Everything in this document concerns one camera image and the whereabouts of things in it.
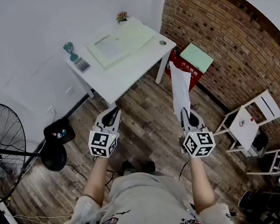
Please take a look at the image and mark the person's left black shoe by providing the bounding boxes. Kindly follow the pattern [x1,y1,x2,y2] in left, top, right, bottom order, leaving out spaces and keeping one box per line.
[121,159,136,176]

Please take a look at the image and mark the person's grey printed shirt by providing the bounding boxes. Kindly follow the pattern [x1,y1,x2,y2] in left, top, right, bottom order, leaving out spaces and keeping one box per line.
[38,158,237,224]

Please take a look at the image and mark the person's right black shoe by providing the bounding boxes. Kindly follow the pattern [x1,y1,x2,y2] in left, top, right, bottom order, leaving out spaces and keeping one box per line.
[142,159,157,174]

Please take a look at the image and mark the person's black shoe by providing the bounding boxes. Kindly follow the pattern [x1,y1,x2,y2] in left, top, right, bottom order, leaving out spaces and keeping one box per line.
[142,159,157,174]
[121,159,136,176]

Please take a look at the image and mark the small teal desk lamp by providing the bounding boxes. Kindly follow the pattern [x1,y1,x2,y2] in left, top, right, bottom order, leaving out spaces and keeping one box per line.
[62,41,80,63]

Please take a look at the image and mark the potted plant pink flowers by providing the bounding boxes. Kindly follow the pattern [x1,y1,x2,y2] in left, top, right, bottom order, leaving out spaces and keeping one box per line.
[115,10,131,24]

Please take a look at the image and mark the light green desk mat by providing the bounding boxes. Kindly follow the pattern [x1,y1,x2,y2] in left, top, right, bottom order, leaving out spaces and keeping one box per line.
[83,15,162,74]

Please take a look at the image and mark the white A4 paper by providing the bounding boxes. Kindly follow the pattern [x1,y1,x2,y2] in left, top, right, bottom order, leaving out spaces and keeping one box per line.
[166,58,199,120]

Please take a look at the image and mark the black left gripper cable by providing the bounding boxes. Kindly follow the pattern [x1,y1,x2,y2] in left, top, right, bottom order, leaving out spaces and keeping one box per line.
[92,153,119,193]

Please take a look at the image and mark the person's right forearm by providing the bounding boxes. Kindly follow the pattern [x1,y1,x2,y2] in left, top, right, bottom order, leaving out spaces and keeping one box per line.
[187,152,219,215]

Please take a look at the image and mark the person's left forearm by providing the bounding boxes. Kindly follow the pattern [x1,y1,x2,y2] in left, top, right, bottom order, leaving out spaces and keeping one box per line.
[78,154,116,210]

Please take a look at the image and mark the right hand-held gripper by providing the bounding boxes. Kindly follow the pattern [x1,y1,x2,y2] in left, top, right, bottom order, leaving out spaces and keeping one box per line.
[175,103,217,160]

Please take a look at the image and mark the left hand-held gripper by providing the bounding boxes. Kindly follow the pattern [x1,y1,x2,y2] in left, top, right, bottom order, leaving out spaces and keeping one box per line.
[83,105,128,161]

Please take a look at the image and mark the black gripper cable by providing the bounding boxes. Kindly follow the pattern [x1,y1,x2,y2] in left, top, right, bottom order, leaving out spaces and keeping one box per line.
[176,159,193,181]
[92,153,119,193]

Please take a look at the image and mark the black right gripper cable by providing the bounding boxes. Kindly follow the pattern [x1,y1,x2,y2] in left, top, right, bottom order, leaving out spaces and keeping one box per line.
[176,159,193,181]

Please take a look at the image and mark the grey calculator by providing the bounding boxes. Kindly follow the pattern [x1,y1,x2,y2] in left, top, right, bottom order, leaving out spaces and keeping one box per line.
[72,56,92,75]

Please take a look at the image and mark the red metal box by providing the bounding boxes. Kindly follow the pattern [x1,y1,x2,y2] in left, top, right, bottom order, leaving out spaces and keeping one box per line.
[161,44,204,95]

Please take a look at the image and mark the black storage bin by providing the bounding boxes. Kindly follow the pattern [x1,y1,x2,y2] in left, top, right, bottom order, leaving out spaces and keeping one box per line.
[41,116,77,148]

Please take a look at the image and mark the black bag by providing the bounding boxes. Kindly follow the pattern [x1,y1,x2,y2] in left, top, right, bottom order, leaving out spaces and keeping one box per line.
[250,131,271,153]

